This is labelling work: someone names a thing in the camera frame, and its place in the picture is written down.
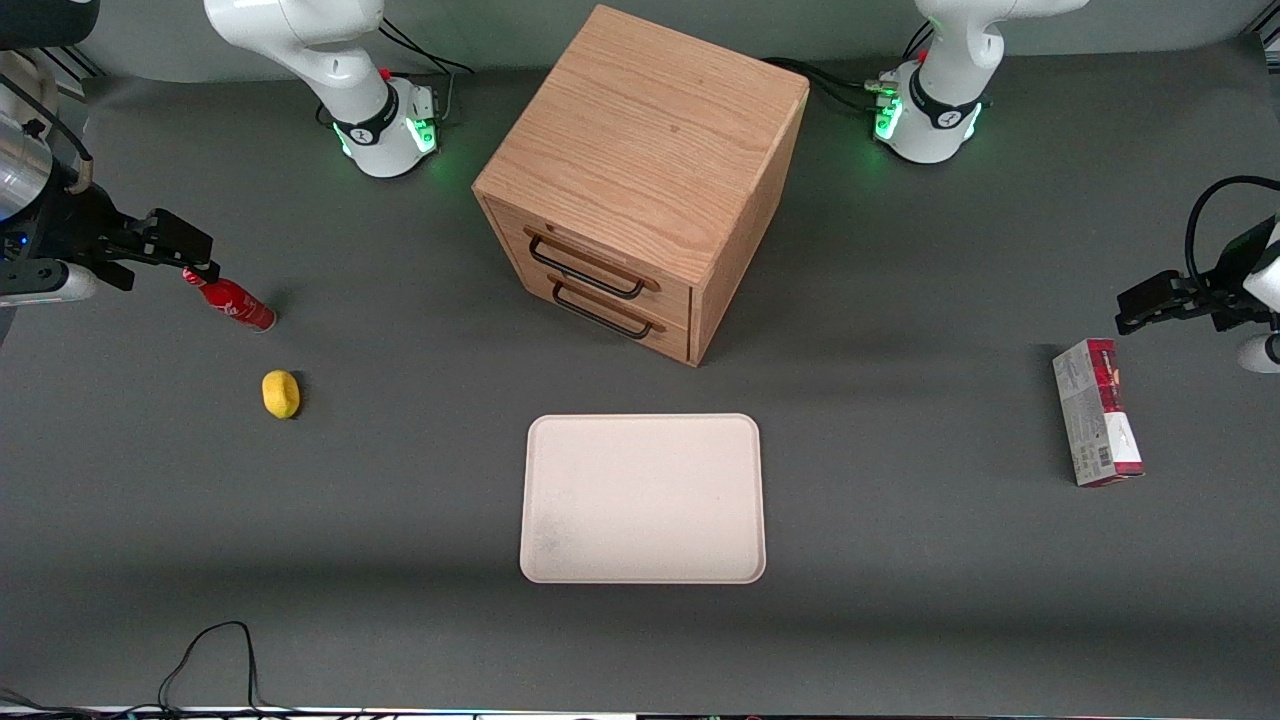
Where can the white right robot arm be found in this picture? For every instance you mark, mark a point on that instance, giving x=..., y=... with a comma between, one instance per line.
x=340, y=70

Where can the beige rectangular tray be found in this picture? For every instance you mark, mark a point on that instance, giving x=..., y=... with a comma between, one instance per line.
x=643, y=498

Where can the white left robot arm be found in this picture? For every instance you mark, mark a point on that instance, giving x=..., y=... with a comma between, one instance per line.
x=945, y=90

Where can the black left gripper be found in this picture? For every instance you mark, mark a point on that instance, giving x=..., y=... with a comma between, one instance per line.
x=1226, y=289

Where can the grey and red carton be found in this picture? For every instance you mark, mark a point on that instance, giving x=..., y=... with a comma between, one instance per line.
x=1097, y=412

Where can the wooden two-drawer cabinet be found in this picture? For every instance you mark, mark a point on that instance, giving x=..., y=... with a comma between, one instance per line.
x=650, y=150

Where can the aluminium frame rail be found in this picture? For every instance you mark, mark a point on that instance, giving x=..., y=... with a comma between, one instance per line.
x=75, y=62

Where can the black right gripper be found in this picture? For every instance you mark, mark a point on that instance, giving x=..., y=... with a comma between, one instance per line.
x=72, y=226

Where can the yellow lemon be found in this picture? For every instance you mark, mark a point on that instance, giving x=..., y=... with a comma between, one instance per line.
x=281, y=393

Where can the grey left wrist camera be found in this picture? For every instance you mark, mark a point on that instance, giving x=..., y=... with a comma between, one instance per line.
x=1262, y=353

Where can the red soda can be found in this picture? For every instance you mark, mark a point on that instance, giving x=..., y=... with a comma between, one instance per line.
x=235, y=303

